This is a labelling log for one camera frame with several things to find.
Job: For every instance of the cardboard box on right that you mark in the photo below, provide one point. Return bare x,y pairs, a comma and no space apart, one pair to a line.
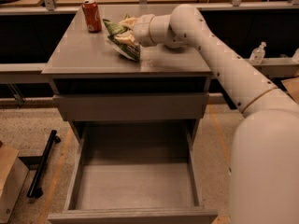
292,87

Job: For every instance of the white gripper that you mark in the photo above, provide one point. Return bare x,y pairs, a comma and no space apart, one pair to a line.
142,30

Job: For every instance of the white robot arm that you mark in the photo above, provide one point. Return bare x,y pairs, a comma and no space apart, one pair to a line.
264,166

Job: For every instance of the open grey middle drawer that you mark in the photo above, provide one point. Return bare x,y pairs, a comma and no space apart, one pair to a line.
134,173

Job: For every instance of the green jalapeno chip bag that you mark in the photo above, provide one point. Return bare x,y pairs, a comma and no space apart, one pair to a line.
113,28

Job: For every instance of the cardboard box on left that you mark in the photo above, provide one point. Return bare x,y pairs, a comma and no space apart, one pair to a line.
12,175

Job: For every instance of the red soda can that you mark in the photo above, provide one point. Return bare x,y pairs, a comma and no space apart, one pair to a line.
92,16

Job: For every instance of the cardboard box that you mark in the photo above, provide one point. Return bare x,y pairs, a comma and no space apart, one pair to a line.
12,175
292,87

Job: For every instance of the grey metal railing frame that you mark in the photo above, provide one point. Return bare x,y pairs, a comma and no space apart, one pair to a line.
28,36

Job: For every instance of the clear sanitizer pump bottle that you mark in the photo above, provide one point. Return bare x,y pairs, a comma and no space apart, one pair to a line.
257,55

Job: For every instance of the closed grey top drawer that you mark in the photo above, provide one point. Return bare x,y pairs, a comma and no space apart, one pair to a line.
131,106

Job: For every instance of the black metal bar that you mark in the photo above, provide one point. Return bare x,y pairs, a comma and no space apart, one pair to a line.
35,191

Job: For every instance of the grey drawer cabinet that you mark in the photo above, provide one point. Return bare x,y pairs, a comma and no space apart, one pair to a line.
85,64

